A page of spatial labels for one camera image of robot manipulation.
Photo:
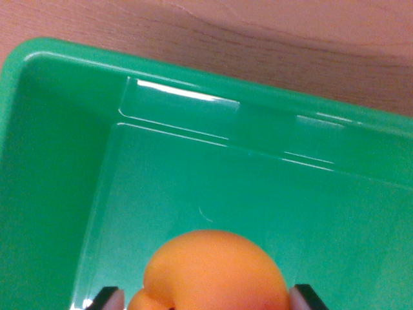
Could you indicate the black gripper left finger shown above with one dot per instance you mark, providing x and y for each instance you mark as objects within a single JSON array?
[{"x": 108, "y": 298}]

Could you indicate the green plastic bin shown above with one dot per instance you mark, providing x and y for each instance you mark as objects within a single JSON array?
[{"x": 226, "y": 181}]

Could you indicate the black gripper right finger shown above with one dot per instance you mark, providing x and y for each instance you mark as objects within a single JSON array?
[{"x": 306, "y": 298}]

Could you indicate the yellow orange peach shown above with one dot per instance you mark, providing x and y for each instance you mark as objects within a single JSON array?
[{"x": 213, "y": 271}]

